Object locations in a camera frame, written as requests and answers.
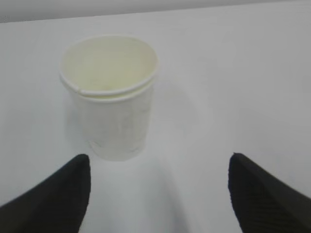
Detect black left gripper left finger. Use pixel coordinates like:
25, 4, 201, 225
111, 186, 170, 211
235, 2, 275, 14
0, 154, 91, 233

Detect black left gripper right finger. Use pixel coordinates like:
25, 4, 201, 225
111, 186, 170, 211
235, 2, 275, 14
228, 153, 311, 233

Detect white paper cup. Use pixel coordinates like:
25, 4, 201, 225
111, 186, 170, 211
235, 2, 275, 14
60, 35, 159, 161

